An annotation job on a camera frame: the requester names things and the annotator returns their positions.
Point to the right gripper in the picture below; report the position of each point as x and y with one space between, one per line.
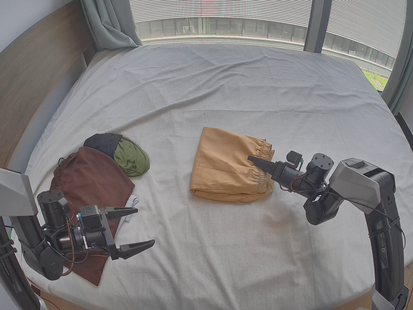
290 178

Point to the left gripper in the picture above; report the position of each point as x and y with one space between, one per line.
90 241

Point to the tan shorts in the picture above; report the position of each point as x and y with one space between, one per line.
226 166

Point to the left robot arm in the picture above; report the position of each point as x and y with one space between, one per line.
16 192

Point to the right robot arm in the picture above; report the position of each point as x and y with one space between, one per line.
355 179

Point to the bed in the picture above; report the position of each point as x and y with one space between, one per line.
258 92

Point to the white garment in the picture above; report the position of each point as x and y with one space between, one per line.
129 208

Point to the brown shorts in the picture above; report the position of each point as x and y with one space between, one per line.
90 179

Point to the green garment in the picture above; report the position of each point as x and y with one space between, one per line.
132 160

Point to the black garment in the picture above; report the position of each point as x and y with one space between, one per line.
100 144

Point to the grey-green curtain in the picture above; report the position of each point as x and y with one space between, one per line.
100 18
400 60

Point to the window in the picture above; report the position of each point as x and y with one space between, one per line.
226 5

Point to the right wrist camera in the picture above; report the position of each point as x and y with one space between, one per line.
294 158

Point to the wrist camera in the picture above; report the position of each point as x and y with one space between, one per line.
294 158
92 218

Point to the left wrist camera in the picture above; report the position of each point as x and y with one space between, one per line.
92 218

